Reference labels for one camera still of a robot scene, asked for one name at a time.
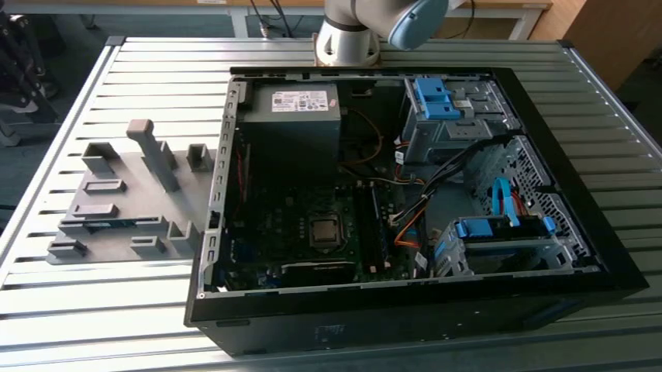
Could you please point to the brown wooden cabinet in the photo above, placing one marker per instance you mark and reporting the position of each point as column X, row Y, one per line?
column 610, row 38

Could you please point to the green motherboard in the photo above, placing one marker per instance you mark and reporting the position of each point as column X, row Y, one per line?
column 279, row 217

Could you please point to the grey floor stand foot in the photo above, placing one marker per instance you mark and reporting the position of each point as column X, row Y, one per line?
column 9, row 133

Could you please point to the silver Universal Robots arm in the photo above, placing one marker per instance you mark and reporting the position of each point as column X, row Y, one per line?
column 340, row 38

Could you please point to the hard disk in blue carrier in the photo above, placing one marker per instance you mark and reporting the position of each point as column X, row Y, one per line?
column 475, row 230

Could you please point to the CPU socket with silver CPU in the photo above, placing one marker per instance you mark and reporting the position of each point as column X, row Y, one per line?
column 325, row 231

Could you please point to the black open PC case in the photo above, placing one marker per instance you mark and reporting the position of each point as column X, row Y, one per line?
column 361, row 321

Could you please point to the grey metal disk bay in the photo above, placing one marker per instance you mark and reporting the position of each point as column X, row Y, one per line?
column 516, row 252

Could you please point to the blue plastic drive bracket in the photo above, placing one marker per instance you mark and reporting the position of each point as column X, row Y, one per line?
column 434, row 100

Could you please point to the grey power supply unit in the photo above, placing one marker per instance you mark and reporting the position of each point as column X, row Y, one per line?
column 289, row 135

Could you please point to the grey metal drive cage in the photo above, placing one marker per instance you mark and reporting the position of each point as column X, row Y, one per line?
column 444, row 139

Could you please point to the blue RAM stick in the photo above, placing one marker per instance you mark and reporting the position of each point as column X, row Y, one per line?
column 111, row 224

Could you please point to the black graphics card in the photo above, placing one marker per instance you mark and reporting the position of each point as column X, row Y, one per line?
column 315, row 271

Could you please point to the grey parts rack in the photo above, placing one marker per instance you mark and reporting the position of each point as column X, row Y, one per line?
column 133, row 205

